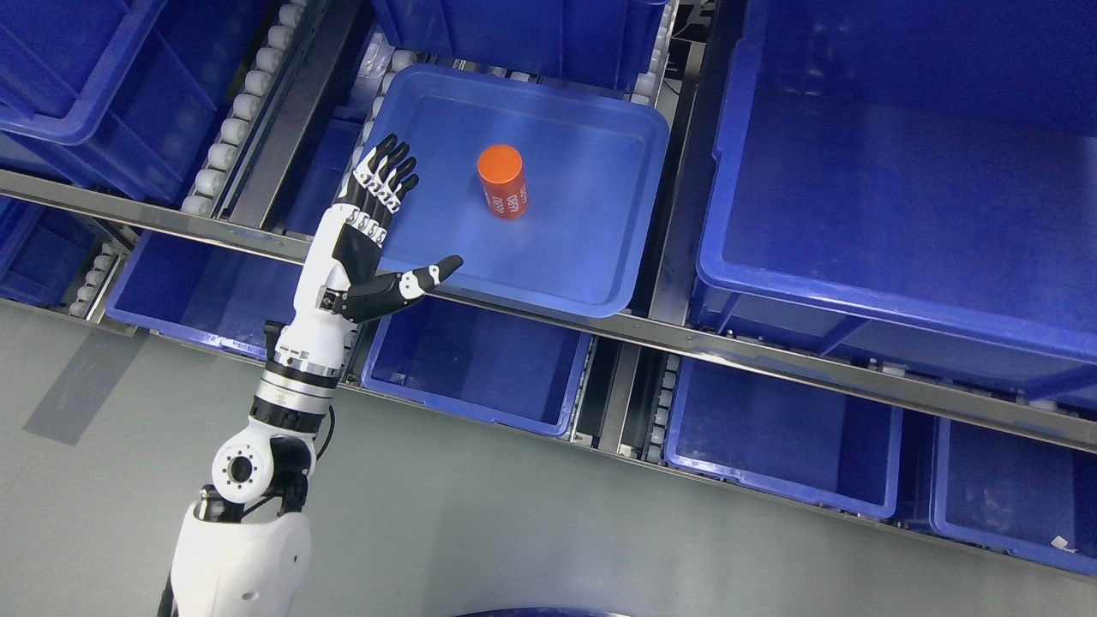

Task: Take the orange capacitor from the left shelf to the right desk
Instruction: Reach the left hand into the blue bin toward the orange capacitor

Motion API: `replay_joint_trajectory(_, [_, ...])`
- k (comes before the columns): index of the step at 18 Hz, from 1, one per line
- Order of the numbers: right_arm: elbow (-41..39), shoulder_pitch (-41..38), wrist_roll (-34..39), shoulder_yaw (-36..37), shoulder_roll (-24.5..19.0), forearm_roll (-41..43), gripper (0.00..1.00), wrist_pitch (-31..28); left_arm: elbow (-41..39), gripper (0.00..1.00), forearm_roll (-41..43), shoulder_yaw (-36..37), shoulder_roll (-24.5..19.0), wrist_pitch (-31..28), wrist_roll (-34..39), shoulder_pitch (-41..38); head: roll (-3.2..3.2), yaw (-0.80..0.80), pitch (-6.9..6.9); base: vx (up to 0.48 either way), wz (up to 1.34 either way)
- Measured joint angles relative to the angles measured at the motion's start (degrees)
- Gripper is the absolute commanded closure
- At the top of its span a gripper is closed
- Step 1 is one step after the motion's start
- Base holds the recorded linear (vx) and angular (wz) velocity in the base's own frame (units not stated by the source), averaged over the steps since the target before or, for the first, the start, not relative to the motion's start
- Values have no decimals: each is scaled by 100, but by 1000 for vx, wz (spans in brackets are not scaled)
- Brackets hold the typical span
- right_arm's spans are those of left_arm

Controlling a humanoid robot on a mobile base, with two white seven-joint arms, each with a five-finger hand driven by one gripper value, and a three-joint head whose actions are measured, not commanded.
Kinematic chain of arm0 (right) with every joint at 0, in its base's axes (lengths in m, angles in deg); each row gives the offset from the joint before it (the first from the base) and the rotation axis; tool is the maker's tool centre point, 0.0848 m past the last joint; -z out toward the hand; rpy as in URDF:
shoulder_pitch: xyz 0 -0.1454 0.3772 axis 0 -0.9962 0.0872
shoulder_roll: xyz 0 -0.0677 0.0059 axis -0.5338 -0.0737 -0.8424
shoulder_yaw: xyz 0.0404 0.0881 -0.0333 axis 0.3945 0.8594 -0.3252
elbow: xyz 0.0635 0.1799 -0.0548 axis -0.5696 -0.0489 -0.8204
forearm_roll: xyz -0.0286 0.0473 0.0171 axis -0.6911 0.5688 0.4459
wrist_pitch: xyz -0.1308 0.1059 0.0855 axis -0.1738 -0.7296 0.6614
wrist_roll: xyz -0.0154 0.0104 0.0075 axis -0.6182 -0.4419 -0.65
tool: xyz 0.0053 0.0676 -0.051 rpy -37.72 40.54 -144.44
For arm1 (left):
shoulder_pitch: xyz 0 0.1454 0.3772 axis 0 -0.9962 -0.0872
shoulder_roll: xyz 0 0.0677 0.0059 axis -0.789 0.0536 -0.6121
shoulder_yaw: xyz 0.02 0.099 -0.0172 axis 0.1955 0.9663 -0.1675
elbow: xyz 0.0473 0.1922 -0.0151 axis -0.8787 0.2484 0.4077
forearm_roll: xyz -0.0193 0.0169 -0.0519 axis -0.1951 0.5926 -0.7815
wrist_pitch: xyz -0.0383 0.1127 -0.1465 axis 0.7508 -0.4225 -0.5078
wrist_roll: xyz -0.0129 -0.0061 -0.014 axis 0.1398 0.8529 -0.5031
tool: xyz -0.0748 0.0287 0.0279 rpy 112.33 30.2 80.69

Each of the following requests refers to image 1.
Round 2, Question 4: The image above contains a large blue bin right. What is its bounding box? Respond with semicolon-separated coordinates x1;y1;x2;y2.
689;1;1096;410

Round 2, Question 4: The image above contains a white roller track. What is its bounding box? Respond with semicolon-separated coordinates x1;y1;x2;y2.
180;1;313;218

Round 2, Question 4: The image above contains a shallow blue tray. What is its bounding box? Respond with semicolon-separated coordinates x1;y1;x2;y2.
367;63;669;319

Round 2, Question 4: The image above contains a lower blue bin centre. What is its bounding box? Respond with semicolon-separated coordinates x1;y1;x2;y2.
360;298;592;438

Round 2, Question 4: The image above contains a lower blue bin far right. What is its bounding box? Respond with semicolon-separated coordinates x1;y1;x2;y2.
927;419;1096;577

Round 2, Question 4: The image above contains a steel shelf front rail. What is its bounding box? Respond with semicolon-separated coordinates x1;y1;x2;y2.
1;171;1096;452

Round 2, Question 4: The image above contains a blue bin top centre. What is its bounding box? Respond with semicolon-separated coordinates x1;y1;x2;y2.
372;1;667;93

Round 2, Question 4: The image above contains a lower blue bin left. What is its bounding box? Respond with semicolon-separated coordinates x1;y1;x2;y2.
106;120;364;361

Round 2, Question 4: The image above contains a blue bin far left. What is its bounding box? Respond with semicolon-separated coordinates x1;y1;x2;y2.
1;197;97;309

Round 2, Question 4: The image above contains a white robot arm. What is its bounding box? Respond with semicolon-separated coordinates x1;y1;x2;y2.
157;321;357;616

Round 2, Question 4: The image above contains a blue bin upper left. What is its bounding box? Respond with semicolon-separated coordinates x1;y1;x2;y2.
0;0;275;205

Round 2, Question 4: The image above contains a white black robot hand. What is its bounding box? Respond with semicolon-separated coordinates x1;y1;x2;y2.
293;134;464;324

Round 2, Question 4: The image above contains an orange cylindrical capacitor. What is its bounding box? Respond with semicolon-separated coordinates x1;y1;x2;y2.
477;144;529;221

